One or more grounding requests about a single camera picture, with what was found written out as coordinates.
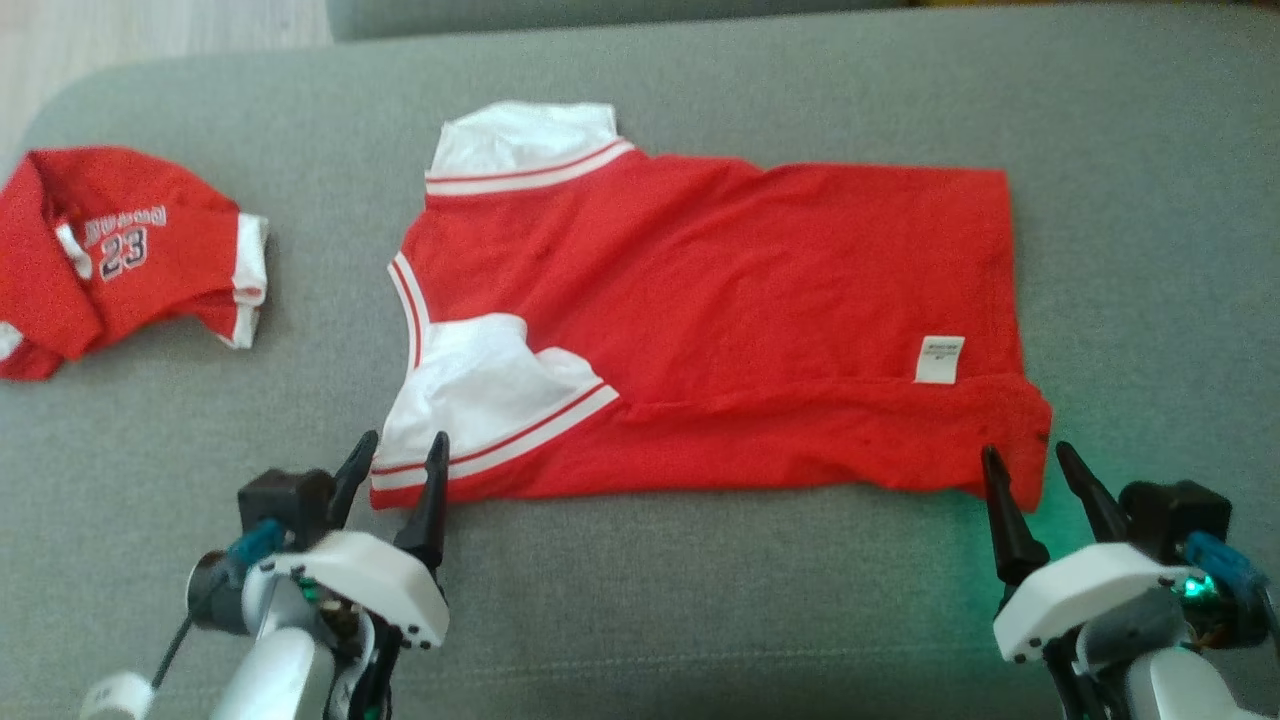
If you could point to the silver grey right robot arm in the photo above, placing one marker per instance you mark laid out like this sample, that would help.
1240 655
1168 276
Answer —
1180 690

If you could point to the grey back cushion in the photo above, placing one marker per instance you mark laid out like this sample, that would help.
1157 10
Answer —
600 12

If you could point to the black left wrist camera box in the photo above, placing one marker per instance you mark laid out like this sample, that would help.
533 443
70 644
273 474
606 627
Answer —
285 500

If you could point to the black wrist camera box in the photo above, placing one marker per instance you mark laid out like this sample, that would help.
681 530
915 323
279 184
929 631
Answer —
285 500
1175 515

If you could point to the grey and yellow sofa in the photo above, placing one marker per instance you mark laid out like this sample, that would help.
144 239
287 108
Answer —
700 600

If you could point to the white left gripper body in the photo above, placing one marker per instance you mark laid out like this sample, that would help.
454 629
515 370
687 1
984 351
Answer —
385 580

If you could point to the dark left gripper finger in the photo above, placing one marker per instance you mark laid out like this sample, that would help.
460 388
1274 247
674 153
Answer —
432 510
350 480

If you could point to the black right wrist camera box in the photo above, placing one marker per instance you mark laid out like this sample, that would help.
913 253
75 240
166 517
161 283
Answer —
1175 515

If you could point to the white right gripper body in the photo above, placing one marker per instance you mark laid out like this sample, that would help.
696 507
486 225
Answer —
1090 590

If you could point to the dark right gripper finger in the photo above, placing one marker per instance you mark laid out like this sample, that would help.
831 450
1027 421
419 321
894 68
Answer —
1012 530
1095 500

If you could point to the red white-trimmed basketball shorts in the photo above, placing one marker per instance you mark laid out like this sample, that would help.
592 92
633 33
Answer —
40 300

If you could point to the red basketball jersey shirt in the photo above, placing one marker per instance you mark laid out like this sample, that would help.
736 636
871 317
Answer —
750 300

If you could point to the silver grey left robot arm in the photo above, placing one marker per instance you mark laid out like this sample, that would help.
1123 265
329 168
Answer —
275 680

